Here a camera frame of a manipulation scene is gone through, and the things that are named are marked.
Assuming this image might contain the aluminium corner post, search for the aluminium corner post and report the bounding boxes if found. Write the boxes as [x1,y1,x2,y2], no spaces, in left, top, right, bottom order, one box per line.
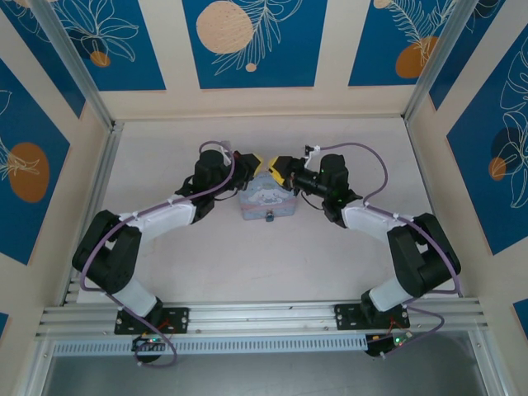
[403,0,482,125]
[28,0,116,131]

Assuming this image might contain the left circuit board green light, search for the left circuit board green light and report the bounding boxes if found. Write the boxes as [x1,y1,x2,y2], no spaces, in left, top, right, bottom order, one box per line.
[131,334,170,351]

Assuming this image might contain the circuit board green light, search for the circuit board green light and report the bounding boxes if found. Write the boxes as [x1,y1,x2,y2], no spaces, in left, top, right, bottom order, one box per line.
[131,334,170,351]
[365,333,413,358]

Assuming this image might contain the right circuit board green light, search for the right circuit board green light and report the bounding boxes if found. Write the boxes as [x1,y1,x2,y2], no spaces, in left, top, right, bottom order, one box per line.
[365,333,413,358]

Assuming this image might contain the aluminium side rail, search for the aluminium side rail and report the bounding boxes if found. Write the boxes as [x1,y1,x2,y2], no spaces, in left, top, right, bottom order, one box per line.
[60,121,125,307]

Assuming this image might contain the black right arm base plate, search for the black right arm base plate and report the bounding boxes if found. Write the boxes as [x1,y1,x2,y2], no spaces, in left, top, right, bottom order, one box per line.
[334,303,412,331]

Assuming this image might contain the aluminium rail frame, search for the aluminium rail frame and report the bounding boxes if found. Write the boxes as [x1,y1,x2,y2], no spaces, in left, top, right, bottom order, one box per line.
[35,299,490,339]

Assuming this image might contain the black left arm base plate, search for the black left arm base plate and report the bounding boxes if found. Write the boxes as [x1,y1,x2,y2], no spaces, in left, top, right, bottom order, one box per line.
[114,306,191,336]

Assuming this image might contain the grey slotted cable duct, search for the grey slotted cable duct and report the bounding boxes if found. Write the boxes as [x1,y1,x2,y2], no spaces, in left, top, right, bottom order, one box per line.
[51,334,370,356]

